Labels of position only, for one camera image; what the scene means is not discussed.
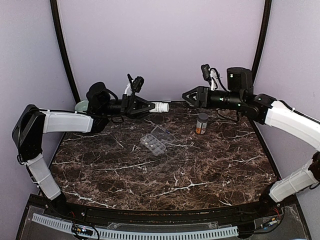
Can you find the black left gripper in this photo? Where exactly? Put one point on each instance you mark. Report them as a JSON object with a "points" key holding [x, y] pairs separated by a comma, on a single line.
{"points": [[132, 104]]}

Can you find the small white pill bottle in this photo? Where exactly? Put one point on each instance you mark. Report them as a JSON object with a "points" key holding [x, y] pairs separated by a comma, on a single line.
{"points": [[160, 107]]}

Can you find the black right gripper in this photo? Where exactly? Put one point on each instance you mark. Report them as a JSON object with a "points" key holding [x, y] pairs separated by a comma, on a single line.
{"points": [[200, 93]]}

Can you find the black right corner post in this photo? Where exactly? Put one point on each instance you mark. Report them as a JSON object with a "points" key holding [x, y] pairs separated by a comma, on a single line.
{"points": [[262, 37]]}

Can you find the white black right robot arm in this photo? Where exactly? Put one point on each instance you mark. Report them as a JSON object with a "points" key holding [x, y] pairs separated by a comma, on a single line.
{"points": [[266, 110]]}

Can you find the pale green ceramic bowl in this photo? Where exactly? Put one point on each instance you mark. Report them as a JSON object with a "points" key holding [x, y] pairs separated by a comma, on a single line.
{"points": [[82, 106]]}

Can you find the orange pill bottle grey cap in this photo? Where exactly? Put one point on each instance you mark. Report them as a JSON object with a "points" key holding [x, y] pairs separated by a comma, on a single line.
{"points": [[201, 124]]}

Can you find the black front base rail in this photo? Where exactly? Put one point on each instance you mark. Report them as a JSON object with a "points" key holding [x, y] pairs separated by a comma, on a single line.
{"points": [[239, 214]]}

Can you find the black corner post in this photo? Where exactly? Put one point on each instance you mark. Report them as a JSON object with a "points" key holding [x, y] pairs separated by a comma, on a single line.
{"points": [[63, 49], [262, 37]]}

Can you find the black left corner post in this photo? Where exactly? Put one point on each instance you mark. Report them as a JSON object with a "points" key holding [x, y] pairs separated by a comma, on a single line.
{"points": [[63, 49]]}

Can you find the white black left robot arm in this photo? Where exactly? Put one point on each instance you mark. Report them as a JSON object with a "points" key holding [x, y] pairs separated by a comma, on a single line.
{"points": [[103, 107]]}

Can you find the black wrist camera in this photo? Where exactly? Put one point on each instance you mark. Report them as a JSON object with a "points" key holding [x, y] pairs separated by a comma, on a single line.
{"points": [[135, 85], [205, 69]]}

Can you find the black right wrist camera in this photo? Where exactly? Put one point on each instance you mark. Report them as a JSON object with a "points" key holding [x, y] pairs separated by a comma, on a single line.
{"points": [[205, 69]]}

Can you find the clear plastic pill organizer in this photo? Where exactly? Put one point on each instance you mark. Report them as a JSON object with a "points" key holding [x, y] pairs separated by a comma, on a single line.
{"points": [[158, 137]]}

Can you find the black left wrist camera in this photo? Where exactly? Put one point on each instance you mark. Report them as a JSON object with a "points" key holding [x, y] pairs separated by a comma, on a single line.
{"points": [[135, 85]]}

